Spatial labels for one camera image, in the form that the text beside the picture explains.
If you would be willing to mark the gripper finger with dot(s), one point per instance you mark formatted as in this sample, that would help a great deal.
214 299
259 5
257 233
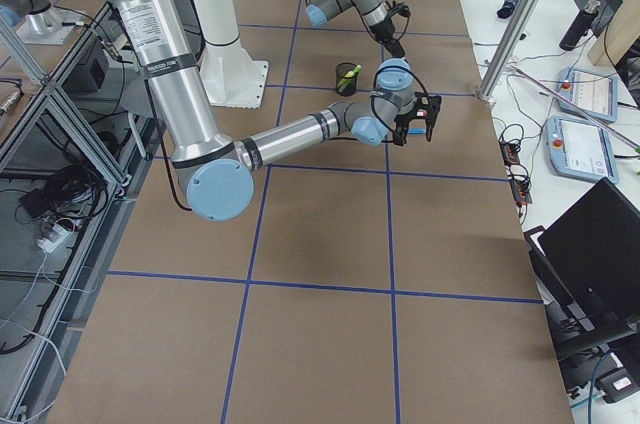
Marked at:
397 49
430 129
388 47
399 135

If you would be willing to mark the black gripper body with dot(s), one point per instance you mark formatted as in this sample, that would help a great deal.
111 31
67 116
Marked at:
406 128
386 34

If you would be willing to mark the green highlighter pen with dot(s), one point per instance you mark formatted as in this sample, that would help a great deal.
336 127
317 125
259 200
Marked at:
348 78

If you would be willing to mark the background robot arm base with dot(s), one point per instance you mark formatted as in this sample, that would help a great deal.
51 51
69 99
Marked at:
36 21

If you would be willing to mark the black mesh pen cup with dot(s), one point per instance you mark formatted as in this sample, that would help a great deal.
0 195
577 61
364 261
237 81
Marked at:
340 70

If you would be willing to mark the orange black usb hub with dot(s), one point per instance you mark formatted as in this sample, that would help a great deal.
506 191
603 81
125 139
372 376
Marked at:
510 153

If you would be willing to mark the near teach pendant tablet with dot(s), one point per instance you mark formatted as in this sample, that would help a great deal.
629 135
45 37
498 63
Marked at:
578 149

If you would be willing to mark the black water bottle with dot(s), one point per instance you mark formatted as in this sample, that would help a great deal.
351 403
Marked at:
580 25

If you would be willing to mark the black laptop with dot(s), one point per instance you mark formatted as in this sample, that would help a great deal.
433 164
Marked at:
594 249

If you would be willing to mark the white power adapter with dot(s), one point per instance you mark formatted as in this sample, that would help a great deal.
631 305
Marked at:
57 235

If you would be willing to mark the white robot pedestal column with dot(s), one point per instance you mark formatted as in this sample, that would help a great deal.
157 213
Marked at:
230 76

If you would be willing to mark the aluminium frame post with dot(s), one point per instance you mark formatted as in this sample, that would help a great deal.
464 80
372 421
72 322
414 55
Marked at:
505 48

